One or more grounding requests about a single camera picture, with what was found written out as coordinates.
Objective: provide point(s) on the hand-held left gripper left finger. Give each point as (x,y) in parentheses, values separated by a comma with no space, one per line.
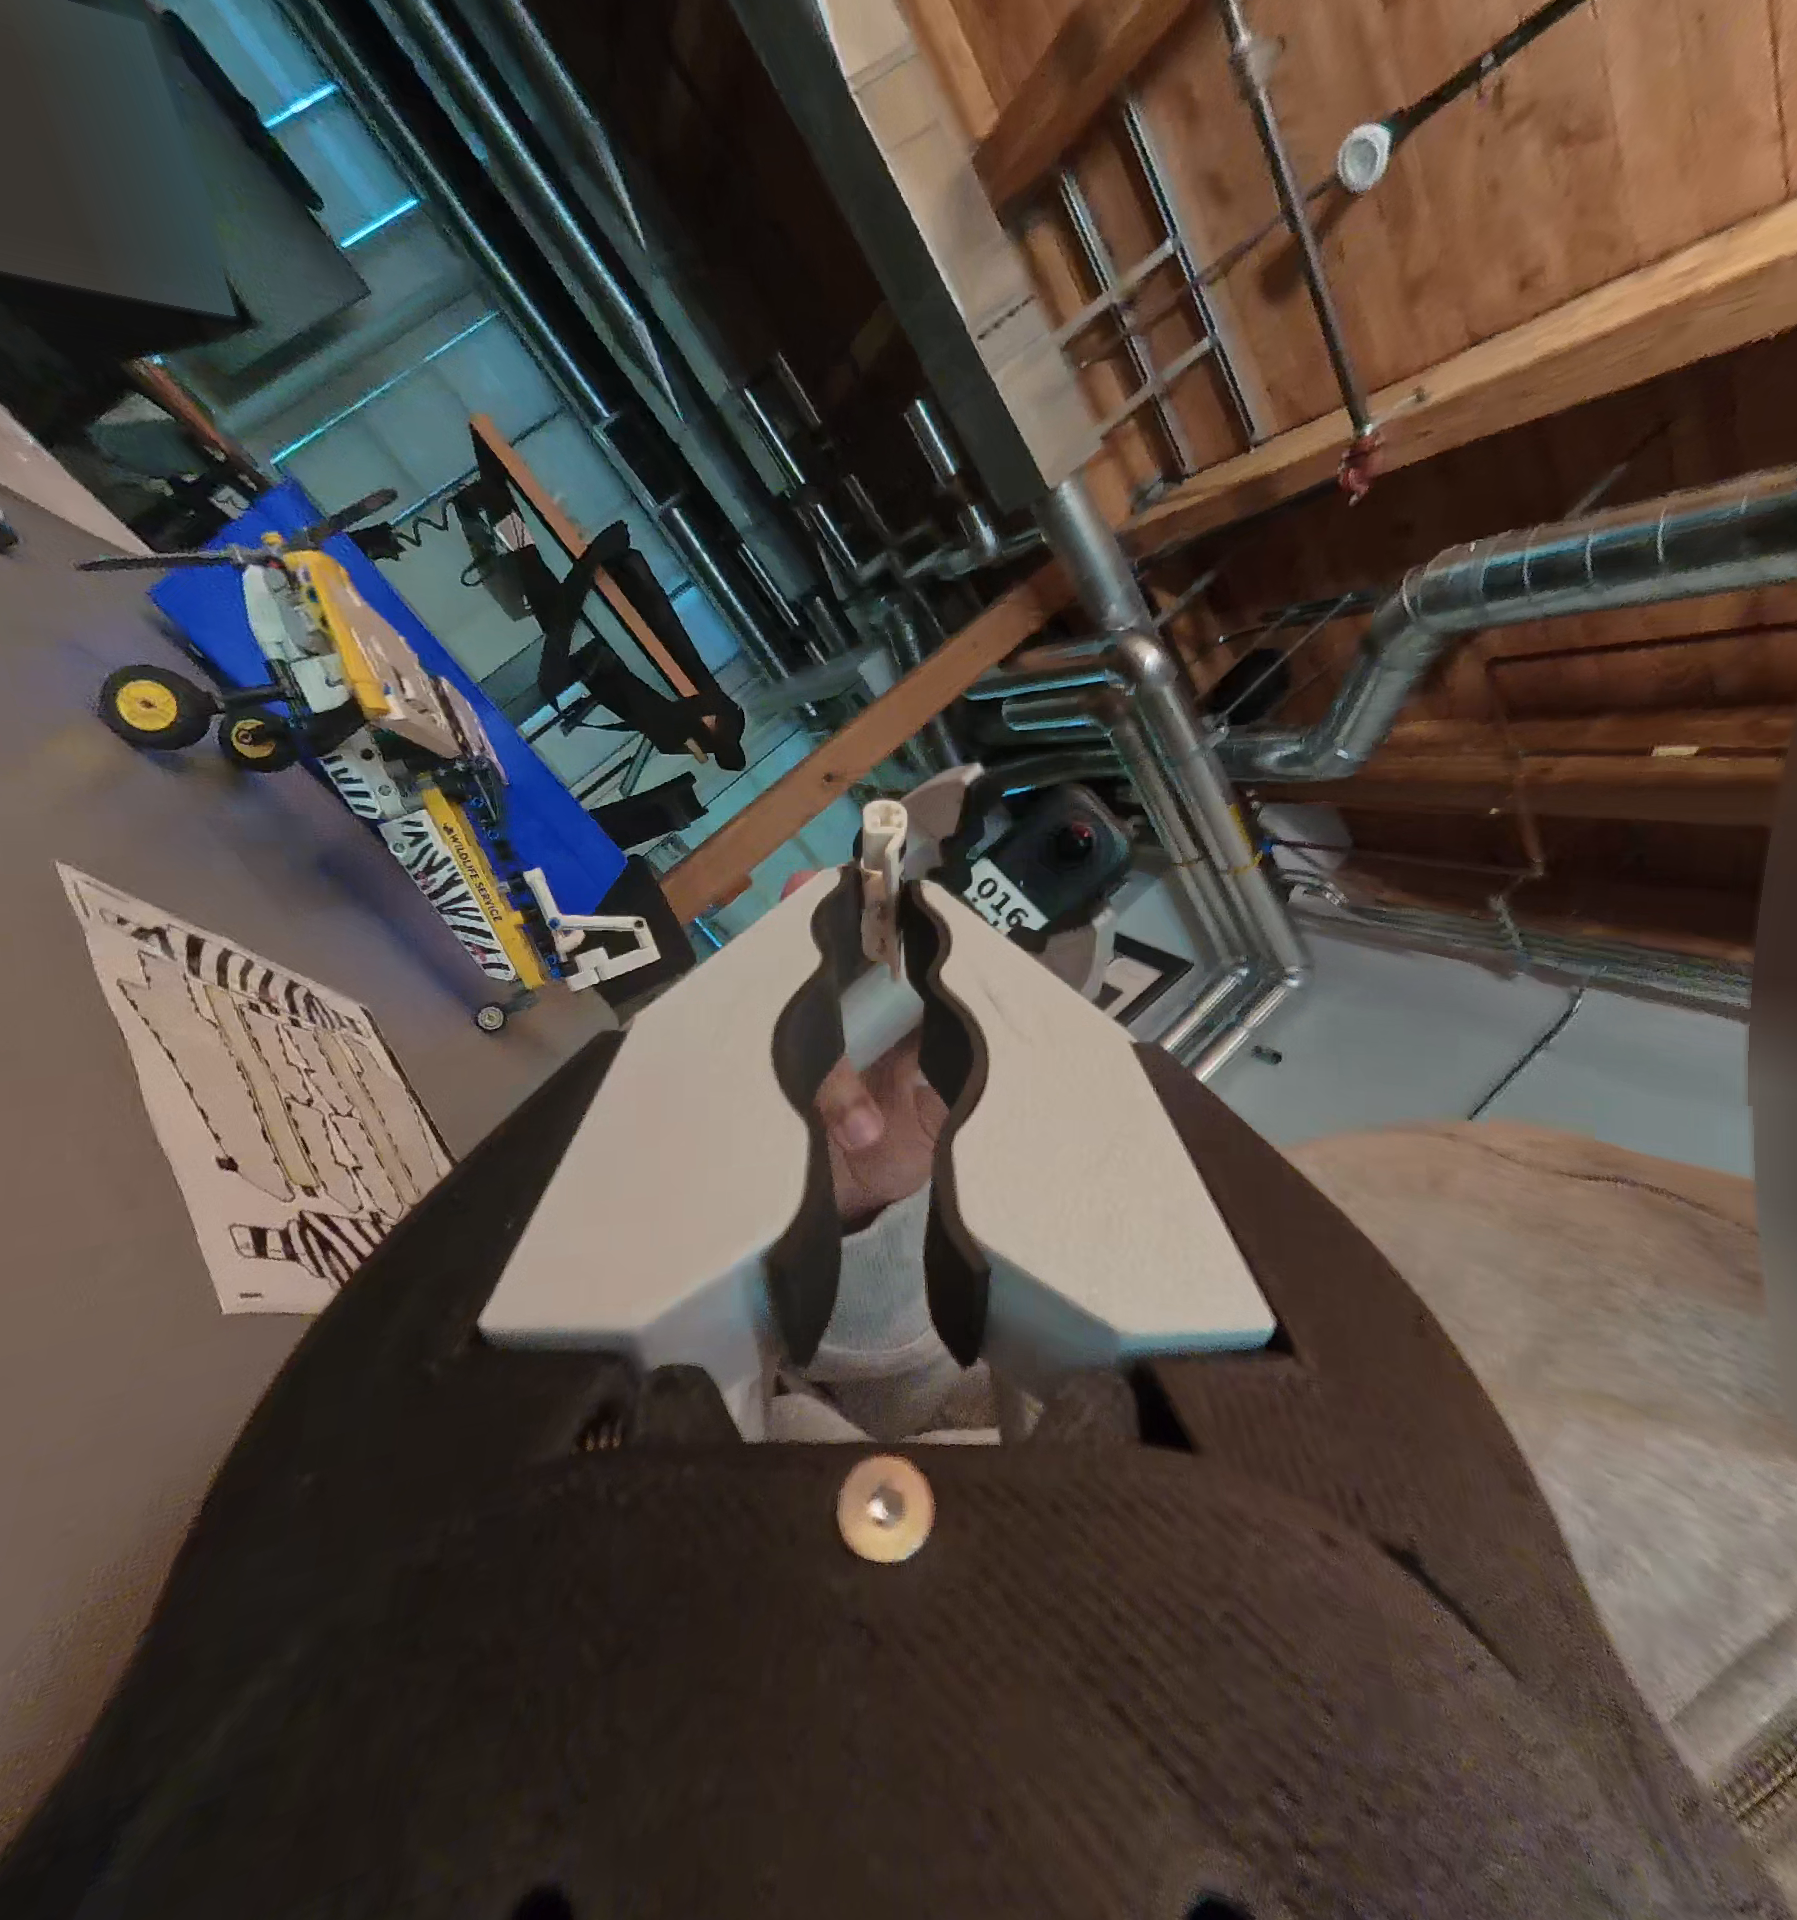
(658,1184)

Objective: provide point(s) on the silver bent ventilation duct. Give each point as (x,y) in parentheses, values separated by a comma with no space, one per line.
(1514,601)

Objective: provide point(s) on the blue storage box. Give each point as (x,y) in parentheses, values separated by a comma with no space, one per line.
(538,811)

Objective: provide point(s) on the zebra striped sticker sheet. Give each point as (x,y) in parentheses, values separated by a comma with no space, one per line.
(252,1080)

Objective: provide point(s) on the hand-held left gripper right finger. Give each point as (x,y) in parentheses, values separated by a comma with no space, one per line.
(1094,1200)

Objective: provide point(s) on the large black panel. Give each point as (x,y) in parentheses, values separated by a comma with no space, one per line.
(103,165)

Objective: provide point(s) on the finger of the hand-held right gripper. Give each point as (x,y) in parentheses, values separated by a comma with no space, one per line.
(947,811)

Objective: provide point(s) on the person's right forearm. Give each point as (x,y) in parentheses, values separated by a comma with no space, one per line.
(882,1321)

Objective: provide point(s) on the white lego connector piece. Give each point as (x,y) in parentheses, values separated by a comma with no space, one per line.
(881,884)

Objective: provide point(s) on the silver metal pipe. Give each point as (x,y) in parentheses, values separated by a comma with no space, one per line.
(1124,645)

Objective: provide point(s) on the yellow white lego helicopter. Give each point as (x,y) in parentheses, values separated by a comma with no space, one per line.
(373,705)

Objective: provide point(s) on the person's right hand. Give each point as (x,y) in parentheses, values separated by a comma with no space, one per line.
(874,1124)

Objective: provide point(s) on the person's beige sweater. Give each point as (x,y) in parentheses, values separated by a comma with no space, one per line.
(1558,1350)

